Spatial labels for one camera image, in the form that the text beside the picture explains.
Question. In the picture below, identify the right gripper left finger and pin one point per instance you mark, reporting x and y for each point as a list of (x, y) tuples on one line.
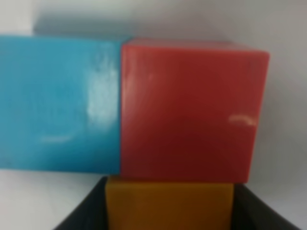
[(91, 213)]

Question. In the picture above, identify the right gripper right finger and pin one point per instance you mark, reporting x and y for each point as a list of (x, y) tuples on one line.
[(250, 213)]

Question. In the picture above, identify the red block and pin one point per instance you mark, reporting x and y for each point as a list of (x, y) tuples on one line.
[(190, 110)]

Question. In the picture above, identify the orange block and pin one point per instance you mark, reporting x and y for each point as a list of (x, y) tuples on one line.
[(136, 205)]

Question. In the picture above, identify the blue block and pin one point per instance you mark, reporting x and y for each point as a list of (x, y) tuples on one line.
[(60, 104)]

